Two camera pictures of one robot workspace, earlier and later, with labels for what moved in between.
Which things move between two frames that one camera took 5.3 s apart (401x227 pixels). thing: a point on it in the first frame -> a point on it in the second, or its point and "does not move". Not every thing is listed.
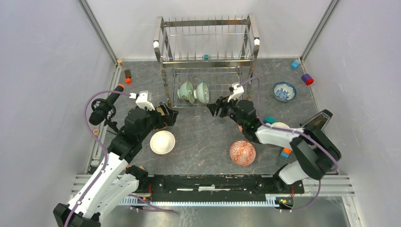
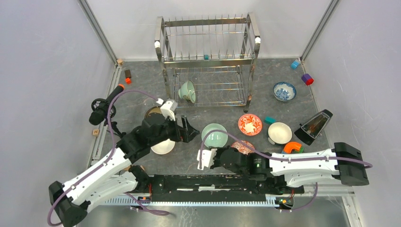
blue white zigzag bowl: x=242 y=152 does not move
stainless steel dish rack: x=207 y=55 does not move
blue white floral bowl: x=284 y=91 does not move
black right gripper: x=221 y=102 -> x=219 y=150
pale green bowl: x=186 y=91 does not move
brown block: x=127 y=74 does not move
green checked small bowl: x=202 y=92 -> x=215 y=139
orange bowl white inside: x=162 y=142 does not move
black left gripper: x=169 y=118 -> x=185 y=134
